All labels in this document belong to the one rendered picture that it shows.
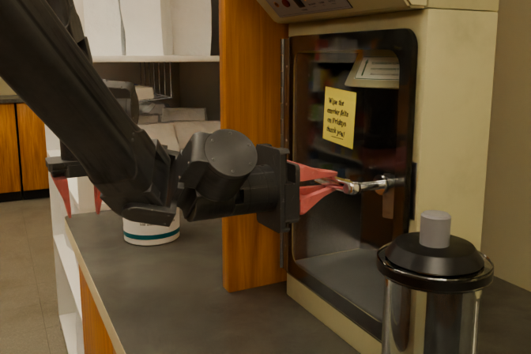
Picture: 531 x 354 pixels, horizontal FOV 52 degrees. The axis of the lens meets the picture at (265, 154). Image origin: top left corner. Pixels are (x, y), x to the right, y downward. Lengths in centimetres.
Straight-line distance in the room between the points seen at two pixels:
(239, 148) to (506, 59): 69
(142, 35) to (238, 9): 93
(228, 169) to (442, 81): 27
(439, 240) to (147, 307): 57
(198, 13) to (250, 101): 106
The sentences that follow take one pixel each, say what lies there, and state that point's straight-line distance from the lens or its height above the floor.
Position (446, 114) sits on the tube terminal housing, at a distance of 67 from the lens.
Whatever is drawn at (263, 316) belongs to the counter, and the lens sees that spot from 92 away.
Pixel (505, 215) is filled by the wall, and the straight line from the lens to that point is 115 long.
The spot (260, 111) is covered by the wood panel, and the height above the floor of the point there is 126.
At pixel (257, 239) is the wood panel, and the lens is 99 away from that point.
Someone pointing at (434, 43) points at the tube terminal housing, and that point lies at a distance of 65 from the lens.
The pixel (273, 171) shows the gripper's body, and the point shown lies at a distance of 64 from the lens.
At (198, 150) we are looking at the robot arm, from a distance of 54.
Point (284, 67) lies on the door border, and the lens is 89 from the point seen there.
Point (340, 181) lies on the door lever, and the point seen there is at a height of 121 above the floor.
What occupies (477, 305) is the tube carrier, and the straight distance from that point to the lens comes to 55.
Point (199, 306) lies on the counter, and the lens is 96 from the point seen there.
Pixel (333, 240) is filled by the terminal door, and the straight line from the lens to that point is 80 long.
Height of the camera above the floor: 136
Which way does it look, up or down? 10 degrees down
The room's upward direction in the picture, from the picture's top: straight up
